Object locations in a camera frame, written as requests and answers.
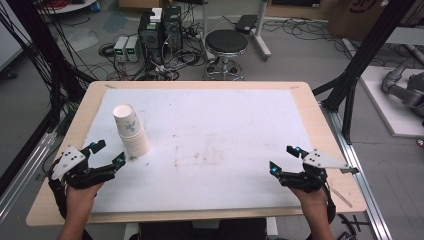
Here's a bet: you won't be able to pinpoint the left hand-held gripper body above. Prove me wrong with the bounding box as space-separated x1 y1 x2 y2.
49 145 116 190

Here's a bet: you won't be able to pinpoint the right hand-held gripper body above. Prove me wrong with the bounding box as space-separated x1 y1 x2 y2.
278 148 350 194

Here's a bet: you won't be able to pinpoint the stack of white cups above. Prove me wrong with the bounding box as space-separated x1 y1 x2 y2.
112 103 150 158

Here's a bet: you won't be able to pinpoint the person's left hand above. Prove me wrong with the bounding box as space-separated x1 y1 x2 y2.
64 181 105 218

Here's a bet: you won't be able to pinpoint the person's right hand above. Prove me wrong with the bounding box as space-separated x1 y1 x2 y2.
288 185 329 215

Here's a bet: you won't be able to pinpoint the thin wooden stick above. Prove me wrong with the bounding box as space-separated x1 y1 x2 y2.
329 185 354 209

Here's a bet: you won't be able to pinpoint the wooden table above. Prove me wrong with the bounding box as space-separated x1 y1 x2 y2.
25 80 368 228

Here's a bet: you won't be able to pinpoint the white foam sheet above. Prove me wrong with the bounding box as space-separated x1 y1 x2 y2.
81 88 316 214

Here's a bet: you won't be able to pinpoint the white floor platform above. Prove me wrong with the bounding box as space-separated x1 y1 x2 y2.
359 65 424 138

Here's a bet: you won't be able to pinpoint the person's dark clothing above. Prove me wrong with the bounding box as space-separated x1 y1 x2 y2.
138 218 269 240

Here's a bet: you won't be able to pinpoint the grey bench power supply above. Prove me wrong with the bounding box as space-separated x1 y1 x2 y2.
125 35 141 63
113 35 129 63

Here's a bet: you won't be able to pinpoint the white metal stand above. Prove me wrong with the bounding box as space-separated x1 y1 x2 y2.
199 0 273 63

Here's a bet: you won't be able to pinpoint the black computer tower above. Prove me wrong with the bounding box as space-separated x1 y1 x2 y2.
138 11 164 64
162 6 184 51

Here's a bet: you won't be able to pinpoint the black round stool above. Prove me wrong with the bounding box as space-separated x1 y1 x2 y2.
203 29 249 82

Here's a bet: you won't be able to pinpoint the white board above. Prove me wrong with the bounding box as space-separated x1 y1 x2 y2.
0 0 33 73

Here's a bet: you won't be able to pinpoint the flat black device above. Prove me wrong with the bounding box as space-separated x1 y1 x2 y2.
234 14 259 35

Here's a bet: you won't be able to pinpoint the white round table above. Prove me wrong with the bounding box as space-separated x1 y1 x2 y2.
38 0 98 15

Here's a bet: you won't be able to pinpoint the small white box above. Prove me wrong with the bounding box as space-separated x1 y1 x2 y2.
149 7 163 24

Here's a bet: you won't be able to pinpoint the large cardboard box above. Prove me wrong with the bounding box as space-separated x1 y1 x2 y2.
328 0 424 41

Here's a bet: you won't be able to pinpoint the black sleeved gripper cable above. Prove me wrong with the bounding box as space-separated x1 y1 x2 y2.
47 168 95 240
304 184 337 240

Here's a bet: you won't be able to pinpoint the aluminium rail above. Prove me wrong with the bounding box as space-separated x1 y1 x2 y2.
0 131 58 223
319 103 394 240

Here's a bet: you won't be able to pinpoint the black frame post with cables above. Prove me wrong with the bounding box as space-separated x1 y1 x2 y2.
6 0 98 134

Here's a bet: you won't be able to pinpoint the loose black floor cables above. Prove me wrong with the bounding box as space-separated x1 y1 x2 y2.
263 18 348 51

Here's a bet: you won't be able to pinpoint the tangle of floor cables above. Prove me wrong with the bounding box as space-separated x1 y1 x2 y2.
98 29 208 82

